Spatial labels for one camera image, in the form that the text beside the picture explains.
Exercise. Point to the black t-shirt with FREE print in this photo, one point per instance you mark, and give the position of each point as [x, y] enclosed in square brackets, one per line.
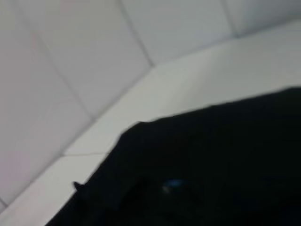
[200, 164]

